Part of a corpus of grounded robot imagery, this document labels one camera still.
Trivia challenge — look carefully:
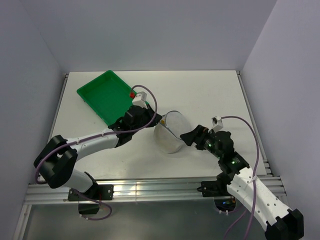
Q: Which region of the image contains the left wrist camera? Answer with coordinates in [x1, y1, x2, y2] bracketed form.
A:
[129, 91, 148, 109]

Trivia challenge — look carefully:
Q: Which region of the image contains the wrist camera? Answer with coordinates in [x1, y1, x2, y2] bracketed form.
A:
[129, 91, 148, 109]
[210, 116, 224, 133]

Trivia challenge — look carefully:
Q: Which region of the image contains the white mesh laundry bag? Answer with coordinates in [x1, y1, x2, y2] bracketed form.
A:
[153, 110, 192, 154]

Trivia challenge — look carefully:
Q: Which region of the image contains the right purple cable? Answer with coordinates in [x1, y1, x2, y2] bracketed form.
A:
[221, 115, 260, 240]

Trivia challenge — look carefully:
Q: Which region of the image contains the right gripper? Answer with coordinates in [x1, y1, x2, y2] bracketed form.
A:
[180, 124, 223, 159]

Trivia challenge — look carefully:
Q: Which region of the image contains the green plastic tray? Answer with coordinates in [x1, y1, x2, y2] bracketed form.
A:
[76, 70, 132, 126]

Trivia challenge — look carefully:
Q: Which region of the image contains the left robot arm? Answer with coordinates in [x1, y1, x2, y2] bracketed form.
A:
[33, 105, 162, 200]

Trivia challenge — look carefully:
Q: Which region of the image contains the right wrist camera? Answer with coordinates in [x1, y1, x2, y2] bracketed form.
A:
[210, 116, 224, 133]

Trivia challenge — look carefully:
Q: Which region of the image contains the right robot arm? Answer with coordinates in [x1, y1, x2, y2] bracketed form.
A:
[180, 125, 304, 240]

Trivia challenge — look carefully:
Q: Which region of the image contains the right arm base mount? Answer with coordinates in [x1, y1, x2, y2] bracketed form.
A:
[196, 180, 232, 198]

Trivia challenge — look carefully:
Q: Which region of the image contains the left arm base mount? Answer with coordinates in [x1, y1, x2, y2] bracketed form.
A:
[67, 184, 114, 219]

